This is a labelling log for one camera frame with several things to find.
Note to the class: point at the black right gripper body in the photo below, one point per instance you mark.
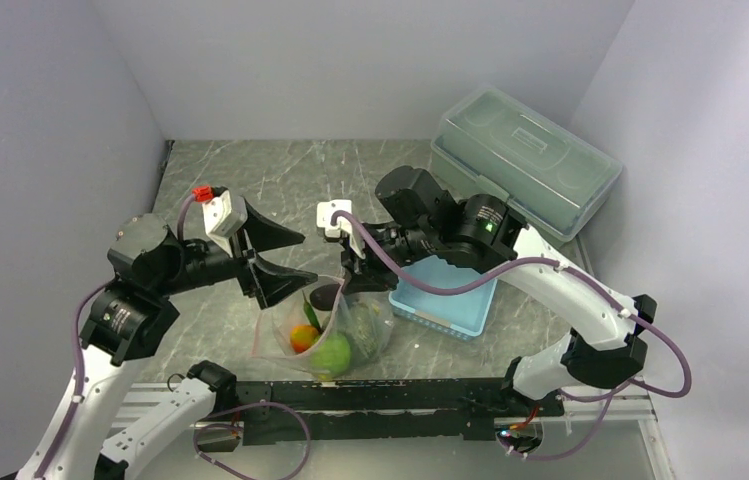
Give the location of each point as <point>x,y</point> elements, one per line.
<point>408,243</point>

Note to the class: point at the green custard apple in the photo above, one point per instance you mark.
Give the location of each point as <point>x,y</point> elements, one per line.
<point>333,356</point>

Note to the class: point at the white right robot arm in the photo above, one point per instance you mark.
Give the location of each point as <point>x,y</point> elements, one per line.
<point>603,347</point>

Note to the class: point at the purple eggplant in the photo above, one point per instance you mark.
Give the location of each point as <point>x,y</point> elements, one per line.
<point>323,297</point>

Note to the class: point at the light blue plastic basket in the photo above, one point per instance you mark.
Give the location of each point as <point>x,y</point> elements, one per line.
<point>462,316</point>

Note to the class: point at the orange mango fruit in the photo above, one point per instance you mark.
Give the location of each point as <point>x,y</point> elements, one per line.
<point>303,337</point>

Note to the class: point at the green chili pepper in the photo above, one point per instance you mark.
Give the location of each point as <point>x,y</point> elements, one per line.
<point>311,314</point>

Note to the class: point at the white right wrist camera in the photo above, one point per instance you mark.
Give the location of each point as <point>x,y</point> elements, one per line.
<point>331,226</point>

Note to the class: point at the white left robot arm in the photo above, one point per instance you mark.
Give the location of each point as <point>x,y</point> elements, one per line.
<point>119,326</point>

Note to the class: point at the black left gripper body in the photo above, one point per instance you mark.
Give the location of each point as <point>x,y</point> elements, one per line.
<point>201,263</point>

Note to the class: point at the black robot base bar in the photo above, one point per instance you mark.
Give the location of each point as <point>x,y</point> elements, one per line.
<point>469,408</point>

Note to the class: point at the netted green melon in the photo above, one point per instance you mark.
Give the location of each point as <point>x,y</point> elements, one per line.
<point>369,328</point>

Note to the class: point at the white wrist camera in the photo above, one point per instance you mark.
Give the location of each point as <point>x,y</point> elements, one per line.
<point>331,226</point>
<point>224,214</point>

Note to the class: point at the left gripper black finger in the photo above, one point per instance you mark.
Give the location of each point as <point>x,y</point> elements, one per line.
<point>270,283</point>
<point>260,234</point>

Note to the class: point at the clear zip top bag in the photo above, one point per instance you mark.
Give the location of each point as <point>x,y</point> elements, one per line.
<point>324,331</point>

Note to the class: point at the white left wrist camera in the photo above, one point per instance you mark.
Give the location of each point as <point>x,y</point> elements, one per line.
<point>224,214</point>

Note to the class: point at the green storage box, clear lid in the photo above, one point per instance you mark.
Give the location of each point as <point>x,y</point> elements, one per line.
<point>491,143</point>

